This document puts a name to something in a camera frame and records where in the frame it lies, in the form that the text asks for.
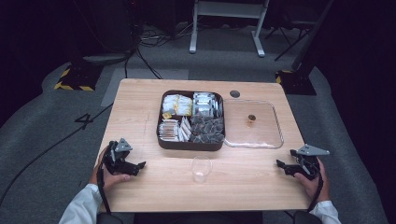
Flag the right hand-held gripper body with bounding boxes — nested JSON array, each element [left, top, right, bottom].
[[295, 143, 331, 181]]

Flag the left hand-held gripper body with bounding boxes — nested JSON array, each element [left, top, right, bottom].
[[102, 137, 134, 175]]

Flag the person's left hand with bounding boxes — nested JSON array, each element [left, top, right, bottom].
[[89, 148, 132, 191]]

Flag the person's right hand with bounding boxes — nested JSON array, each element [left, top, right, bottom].
[[293, 158, 332, 203]]

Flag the clear plastic box lid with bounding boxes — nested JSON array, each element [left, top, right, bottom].
[[222, 98, 285, 149]]

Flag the row of white stick packets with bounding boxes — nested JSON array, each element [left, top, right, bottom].
[[158, 119, 181, 143]]

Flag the dark brown compartment box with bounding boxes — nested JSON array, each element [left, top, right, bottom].
[[156, 90, 226, 152]]

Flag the row of slanted white sachets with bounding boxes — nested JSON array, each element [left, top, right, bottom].
[[177, 116, 193, 143]]

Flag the clear plastic cup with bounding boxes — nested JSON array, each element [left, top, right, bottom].
[[191, 155, 214, 185]]

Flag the black yellow striped stand base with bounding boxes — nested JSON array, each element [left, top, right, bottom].
[[275, 69, 318, 96], [53, 63, 104, 92]]

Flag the pile of yellow white packets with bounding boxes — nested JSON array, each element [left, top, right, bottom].
[[162, 93, 194, 118]]

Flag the pile of grey pyramid teabags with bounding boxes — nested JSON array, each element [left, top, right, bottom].
[[190, 115, 225, 145]]

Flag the person's dark lap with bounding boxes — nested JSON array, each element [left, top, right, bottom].
[[134, 211, 264, 224]]

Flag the pile of silver packets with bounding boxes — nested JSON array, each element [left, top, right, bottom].
[[191, 91, 224, 119]]

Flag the grey flat stand foot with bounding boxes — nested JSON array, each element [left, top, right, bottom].
[[81, 52, 135, 66]]

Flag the black tripod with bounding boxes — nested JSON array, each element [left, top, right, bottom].
[[264, 23, 316, 62]]

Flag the black slanted stand pole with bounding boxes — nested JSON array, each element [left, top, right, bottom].
[[290, 0, 336, 72]]

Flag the right hand-held gripper black cable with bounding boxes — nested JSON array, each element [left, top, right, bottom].
[[306, 172, 325, 213]]

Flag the hand-held gripper black cable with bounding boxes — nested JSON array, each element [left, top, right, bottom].
[[306, 172, 325, 213], [96, 166, 112, 215]]

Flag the left hand-held gripper black cable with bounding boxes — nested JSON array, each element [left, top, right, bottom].
[[96, 166, 112, 215]]

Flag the long black floor cable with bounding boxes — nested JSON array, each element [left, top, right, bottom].
[[0, 103, 114, 206]]

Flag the white metal table frame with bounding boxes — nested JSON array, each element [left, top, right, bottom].
[[189, 0, 271, 59]]

